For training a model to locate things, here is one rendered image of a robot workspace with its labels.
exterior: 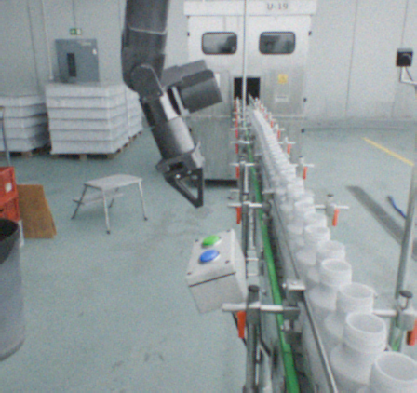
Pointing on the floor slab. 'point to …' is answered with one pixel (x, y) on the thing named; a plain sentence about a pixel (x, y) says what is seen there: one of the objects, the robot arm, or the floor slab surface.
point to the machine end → (231, 36)
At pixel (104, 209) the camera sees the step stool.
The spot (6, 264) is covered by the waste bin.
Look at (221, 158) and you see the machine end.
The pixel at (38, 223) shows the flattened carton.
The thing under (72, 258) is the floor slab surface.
